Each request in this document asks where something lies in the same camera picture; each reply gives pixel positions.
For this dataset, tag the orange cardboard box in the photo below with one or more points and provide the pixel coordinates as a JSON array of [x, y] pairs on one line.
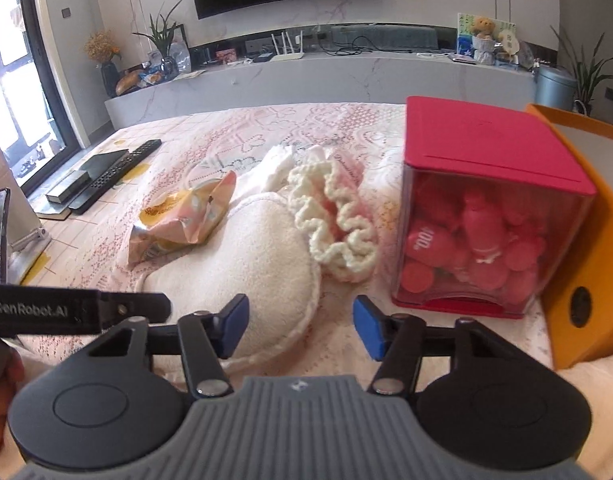
[[586, 220]]

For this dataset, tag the round white ornament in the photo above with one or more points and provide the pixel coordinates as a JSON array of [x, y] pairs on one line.
[[508, 42]]

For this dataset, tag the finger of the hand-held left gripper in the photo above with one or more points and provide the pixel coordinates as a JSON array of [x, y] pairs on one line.
[[141, 304]]

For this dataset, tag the small pink card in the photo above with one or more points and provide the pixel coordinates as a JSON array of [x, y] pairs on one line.
[[225, 56]]

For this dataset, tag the black flat box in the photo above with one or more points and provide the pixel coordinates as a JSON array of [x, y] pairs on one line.
[[104, 162]]

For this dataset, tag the cream crocheted cloth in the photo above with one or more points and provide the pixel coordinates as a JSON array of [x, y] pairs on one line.
[[336, 220]]

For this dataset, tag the cream plush cushion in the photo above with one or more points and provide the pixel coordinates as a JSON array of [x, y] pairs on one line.
[[266, 255]]

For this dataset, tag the tall green potted plant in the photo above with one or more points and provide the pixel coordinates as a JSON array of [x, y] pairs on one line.
[[586, 70]]

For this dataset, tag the blue-grey trash can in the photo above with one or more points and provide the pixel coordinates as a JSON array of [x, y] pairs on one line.
[[556, 87]]

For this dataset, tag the pink patterned bedspread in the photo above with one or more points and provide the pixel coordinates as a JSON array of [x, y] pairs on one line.
[[226, 130]]

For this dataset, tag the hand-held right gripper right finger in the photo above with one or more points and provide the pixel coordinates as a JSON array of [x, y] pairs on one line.
[[370, 327]]

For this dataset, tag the brown teddy bear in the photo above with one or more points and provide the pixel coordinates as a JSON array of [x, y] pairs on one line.
[[483, 35]]

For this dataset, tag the silver metal stand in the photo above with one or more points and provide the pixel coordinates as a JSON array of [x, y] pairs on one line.
[[26, 230]]

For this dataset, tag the white cloth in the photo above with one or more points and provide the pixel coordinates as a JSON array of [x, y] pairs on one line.
[[276, 167]]

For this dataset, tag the brown bread loaf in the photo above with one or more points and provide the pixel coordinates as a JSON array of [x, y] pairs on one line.
[[129, 82]]

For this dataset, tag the white wifi router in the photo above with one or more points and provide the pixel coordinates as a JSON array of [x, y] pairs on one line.
[[286, 56]]

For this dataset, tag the green plant glass vase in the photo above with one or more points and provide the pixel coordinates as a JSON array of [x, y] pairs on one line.
[[161, 35]]

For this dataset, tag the glass balcony door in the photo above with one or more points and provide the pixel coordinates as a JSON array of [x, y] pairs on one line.
[[16, 60]]

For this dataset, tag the red lidded clear box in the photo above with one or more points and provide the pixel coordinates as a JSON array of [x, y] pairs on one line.
[[486, 160]]

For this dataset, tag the blue snack packet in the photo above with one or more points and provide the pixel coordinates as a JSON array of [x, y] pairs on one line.
[[151, 77]]

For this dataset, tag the white marble tv cabinet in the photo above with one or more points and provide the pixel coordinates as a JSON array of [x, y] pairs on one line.
[[311, 80]]

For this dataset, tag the small grey box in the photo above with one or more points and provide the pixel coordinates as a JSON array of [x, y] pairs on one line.
[[69, 185]]

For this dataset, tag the dried yellow flowers vase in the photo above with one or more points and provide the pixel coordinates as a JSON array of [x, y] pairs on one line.
[[104, 55]]

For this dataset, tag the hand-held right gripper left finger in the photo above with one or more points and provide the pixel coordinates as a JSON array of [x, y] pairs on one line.
[[236, 317]]

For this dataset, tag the black remote control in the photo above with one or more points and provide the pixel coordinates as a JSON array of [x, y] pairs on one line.
[[116, 170]]

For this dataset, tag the orange snack packet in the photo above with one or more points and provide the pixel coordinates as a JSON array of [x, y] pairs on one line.
[[186, 215]]

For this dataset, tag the teddy bear gift box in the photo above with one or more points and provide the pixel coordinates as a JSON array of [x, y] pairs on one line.
[[464, 35]]

